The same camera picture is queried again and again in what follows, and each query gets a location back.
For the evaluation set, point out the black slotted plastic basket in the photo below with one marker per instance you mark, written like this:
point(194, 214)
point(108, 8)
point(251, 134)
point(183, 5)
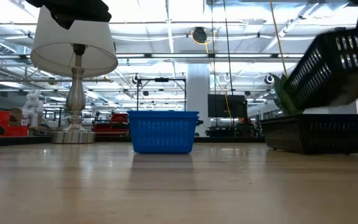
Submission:
point(315, 133)
point(331, 71)

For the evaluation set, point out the white shade silver table lamp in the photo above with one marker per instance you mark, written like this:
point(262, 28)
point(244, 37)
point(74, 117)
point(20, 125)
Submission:
point(73, 46)

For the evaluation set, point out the white robot figure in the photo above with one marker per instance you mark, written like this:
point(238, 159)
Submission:
point(33, 105)

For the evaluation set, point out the brown cardboard box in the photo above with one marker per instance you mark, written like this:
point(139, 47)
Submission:
point(16, 113)

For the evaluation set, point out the green leafy plant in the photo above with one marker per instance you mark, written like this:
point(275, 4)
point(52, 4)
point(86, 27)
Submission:
point(283, 96)

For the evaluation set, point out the red tool chest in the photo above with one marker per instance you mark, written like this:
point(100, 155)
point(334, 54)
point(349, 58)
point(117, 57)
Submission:
point(117, 124)

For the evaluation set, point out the red storage crate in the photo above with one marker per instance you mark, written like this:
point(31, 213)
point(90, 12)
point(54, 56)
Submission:
point(14, 130)

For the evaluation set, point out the white building column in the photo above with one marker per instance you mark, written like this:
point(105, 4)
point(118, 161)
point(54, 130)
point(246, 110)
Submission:
point(197, 87)

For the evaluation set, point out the black monitor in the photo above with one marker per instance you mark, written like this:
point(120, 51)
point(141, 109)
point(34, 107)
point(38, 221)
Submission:
point(225, 105)

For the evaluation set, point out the dark cluttered desk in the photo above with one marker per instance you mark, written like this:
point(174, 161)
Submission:
point(228, 132)

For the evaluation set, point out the black table edge rail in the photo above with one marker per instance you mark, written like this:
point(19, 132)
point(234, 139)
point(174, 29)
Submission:
point(11, 141)

